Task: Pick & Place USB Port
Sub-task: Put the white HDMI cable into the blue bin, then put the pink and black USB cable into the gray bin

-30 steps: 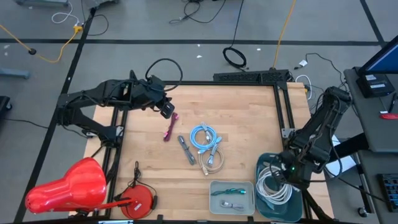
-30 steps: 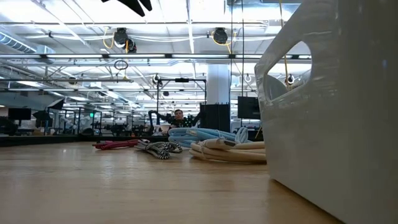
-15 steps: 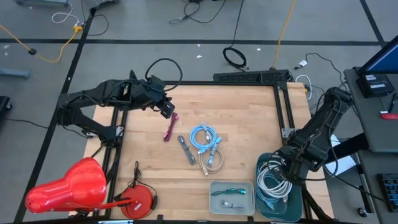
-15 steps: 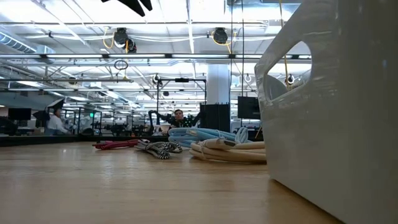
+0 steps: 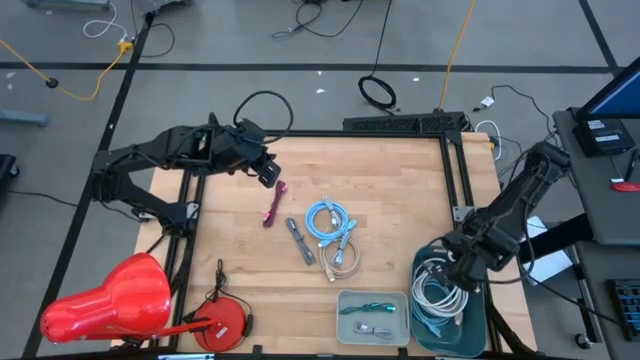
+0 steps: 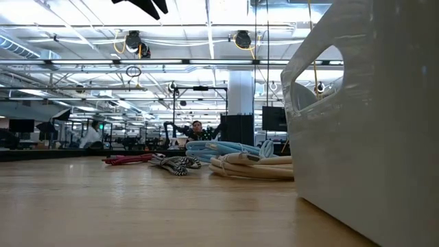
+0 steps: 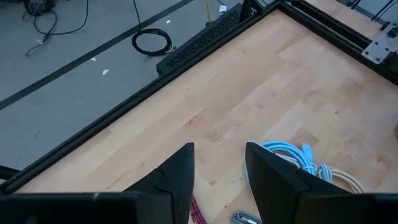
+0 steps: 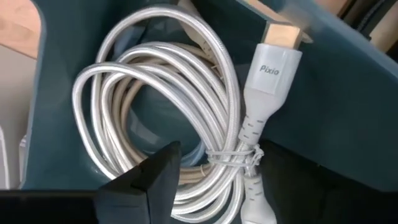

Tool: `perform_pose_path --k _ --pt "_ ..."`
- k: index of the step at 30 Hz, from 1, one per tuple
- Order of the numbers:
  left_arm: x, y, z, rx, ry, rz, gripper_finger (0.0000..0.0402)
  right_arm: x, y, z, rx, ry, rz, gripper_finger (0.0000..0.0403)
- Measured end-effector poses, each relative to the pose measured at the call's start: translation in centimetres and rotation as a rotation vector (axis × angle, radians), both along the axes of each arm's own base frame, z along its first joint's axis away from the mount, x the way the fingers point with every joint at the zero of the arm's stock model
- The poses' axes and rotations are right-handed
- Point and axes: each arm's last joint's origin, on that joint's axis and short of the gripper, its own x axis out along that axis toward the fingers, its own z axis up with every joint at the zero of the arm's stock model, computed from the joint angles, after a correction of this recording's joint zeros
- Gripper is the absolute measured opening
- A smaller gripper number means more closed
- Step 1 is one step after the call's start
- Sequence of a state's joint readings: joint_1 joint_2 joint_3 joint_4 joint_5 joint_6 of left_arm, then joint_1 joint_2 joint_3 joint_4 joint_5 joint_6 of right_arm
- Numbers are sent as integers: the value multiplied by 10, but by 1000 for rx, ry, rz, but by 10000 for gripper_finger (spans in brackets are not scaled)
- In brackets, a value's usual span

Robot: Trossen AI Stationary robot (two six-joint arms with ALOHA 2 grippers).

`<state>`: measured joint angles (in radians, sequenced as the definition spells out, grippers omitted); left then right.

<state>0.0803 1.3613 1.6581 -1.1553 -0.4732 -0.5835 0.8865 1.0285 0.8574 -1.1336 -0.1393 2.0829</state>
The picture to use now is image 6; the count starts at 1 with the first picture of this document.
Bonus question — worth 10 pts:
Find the black wall monitor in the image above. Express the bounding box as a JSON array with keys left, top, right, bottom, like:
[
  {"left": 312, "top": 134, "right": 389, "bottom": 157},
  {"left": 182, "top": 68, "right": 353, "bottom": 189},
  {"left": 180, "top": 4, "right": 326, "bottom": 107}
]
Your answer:
[{"left": 262, "top": 105, "right": 288, "bottom": 133}]

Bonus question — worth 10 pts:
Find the light grey plastic bin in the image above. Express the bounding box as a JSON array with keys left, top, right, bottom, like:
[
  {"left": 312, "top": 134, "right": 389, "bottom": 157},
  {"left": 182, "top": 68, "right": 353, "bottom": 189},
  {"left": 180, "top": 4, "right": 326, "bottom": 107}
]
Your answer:
[{"left": 280, "top": 0, "right": 439, "bottom": 247}]

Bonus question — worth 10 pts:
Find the beige coiled USB cable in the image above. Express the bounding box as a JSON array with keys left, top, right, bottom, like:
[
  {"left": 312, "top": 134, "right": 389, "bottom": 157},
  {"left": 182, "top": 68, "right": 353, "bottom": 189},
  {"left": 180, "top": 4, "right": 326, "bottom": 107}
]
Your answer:
[{"left": 208, "top": 152, "right": 295, "bottom": 181}]

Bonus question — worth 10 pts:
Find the black white striped USB cable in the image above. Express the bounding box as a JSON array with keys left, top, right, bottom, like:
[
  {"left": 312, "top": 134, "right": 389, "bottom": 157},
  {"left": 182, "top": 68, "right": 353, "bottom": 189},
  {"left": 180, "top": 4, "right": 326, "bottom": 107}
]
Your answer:
[{"left": 147, "top": 153, "right": 202, "bottom": 177}]

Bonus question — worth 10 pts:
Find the black ceiling cable reel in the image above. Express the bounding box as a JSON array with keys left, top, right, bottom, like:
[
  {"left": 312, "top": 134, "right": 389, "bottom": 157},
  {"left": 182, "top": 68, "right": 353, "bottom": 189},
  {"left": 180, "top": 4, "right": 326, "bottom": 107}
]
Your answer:
[
  {"left": 235, "top": 30, "right": 252, "bottom": 49},
  {"left": 125, "top": 30, "right": 152, "bottom": 59}
]

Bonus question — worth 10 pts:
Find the black panel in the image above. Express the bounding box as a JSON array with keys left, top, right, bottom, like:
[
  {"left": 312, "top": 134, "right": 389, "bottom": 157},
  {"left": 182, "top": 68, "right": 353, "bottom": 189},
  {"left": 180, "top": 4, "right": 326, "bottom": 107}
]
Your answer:
[{"left": 220, "top": 114, "right": 255, "bottom": 145}]

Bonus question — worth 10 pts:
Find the black aluminium table frame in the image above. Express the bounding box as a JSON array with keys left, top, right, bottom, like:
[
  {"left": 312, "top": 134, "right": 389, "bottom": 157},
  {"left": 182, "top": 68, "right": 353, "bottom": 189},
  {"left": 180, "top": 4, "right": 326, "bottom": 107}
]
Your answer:
[{"left": 0, "top": 148, "right": 188, "bottom": 163}]

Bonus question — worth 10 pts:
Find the magenta braided USB cable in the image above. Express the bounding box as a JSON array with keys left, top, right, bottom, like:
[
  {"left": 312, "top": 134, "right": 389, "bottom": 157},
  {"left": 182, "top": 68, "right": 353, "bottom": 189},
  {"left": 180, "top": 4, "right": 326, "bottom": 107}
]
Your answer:
[{"left": 102, "top": 153, "right": 154, "bottom": 166}]

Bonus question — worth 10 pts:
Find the white building column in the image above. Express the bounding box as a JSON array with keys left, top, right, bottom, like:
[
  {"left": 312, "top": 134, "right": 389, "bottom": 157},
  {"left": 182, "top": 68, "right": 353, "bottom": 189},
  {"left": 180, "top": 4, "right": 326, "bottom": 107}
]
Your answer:
[{"left": 228, "top": 70, "right": 254, "bottom": 116}]

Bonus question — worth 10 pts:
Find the silver ventilation duct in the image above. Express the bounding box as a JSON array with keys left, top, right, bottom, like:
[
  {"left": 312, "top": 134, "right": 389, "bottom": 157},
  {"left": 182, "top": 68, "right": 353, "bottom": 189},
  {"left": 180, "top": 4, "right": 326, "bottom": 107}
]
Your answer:
[{"left": 0, "top": 34, "right": 43, "bottom": 60}]

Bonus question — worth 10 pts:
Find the black distant rig frame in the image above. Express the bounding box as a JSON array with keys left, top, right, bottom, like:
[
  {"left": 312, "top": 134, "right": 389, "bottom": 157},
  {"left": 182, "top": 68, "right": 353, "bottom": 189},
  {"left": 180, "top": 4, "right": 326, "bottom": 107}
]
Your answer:
[{"left": 172, "top": 85, "right": 229, "bottom": 124}]

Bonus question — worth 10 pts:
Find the light blue USB cable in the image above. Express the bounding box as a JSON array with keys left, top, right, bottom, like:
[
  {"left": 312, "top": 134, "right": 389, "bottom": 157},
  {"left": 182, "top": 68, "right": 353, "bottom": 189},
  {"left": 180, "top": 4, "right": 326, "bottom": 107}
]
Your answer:
[{"left": 185, "top": 139, "right": 276, "bottom": 163}]

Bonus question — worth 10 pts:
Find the black distant monitor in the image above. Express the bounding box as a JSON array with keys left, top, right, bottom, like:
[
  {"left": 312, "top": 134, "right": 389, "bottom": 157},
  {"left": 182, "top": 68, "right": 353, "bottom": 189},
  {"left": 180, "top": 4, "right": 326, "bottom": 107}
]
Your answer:
[{"left": 9, "top": 118, "right": 36, "bottom": 134}]

